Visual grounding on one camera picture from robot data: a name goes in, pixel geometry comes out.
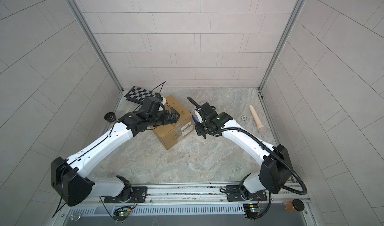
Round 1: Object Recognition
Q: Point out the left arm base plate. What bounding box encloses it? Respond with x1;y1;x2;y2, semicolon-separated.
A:
104;187;148;204

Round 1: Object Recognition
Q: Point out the aluminium front rail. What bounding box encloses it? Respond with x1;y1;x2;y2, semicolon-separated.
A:
48;183;320;226

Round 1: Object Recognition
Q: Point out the brown cardboard express box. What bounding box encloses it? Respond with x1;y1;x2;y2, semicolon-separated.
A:
154;95;195;150

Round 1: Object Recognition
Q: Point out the green circuit board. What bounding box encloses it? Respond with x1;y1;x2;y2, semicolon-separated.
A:
243;204;261;219
113;206;133;222

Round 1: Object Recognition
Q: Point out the glass jar black lid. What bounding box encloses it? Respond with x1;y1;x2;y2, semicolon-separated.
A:
104;111;117;123

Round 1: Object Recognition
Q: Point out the metal ring hook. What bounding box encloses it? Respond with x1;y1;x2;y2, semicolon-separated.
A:
69;212;82;222

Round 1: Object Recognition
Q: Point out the left corner aluminium post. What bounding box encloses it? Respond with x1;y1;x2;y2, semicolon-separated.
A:
65;0;124;92

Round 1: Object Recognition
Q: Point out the corner aluminium post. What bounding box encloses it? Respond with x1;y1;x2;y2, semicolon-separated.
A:
65;0;124;92
258;0;314;91

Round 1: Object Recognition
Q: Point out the right green circuit board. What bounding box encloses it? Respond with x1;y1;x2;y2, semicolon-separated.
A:
243;204;261;219

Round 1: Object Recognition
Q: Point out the black corrugated cable conduit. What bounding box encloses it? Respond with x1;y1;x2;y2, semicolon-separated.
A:
187;96;308;196

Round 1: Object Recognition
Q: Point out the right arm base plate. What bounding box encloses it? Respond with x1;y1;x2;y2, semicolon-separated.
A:
220;185;268;202

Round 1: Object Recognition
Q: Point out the right corner aluminium post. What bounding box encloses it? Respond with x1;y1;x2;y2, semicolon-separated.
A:
258;0;314;91

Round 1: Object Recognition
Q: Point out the black white chessboard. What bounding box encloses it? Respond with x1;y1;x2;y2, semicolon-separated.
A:
124;86;163;104

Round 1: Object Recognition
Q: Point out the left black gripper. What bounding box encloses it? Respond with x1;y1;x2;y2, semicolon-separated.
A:
146;109;182;128

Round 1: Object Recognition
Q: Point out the brown jar black lid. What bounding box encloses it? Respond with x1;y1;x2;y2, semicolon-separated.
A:
283;199;305;213

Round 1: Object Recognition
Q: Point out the wooden rolling pin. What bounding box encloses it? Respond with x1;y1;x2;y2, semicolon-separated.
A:
249;105;267;135

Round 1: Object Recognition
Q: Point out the left green circuit board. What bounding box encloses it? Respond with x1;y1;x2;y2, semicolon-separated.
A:
113;206;133;222

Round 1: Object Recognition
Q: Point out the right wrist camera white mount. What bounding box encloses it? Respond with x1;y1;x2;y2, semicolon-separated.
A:
194;109;203;123

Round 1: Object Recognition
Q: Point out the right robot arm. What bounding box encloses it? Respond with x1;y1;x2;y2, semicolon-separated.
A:
188;97;292;201

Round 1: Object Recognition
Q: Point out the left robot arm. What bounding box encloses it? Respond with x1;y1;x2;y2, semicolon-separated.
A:
51;97;180;207

